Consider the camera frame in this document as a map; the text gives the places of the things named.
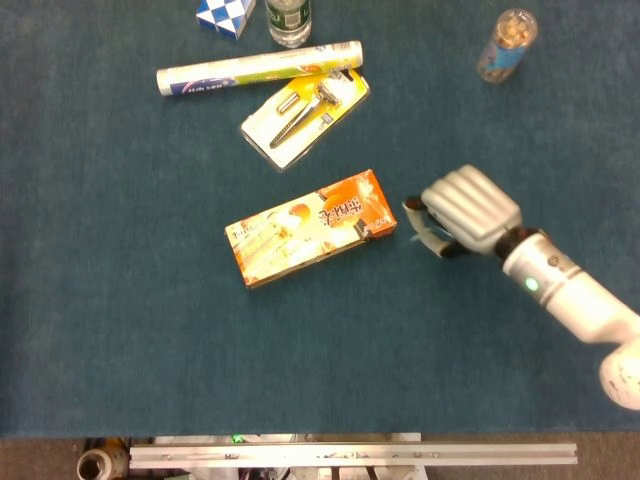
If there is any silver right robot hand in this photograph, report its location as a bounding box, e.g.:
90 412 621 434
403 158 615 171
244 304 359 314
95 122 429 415
402 164 524 260

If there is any orange snack box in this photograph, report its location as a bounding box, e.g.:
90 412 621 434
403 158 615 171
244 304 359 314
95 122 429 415
224 168 399 290

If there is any clear plastic snack canister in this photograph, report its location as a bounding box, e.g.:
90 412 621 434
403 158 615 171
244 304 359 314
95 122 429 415
476 7 540 84

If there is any green capped plastic bottle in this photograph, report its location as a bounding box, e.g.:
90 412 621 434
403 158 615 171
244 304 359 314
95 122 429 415
264 0 312 49

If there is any white yellow tube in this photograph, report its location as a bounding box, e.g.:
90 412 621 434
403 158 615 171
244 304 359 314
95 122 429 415
155 40 365 98

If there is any razor in yellow blister pack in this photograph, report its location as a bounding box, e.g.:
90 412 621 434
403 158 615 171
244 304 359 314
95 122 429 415
240 68 371 174

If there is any blue white snake cube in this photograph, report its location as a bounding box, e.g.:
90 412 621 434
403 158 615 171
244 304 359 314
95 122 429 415
195 0 257 41

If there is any blue felt table cloth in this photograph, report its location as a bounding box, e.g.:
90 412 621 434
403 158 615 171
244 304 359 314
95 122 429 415
0 0 640 440

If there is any aluminium profile rail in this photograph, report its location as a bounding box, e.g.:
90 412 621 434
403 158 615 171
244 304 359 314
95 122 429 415
128 441 579 470

